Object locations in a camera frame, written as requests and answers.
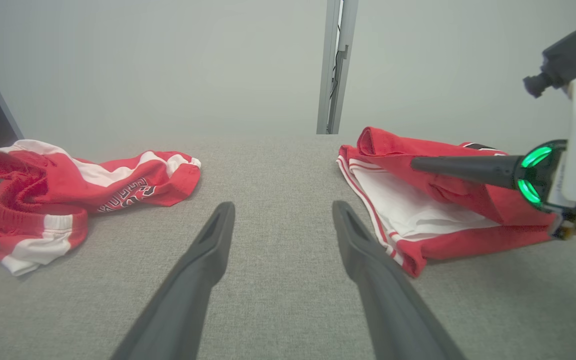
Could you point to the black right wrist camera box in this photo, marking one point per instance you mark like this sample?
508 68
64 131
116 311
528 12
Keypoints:
570 55

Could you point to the red white basketball jersey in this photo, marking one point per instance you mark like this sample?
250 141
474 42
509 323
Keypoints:
448 240

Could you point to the grey metal partition post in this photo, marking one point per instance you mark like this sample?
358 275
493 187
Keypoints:
329 65

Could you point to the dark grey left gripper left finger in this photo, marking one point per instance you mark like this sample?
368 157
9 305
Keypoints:
188 290

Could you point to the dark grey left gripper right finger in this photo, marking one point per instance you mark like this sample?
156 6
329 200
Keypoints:
388 300

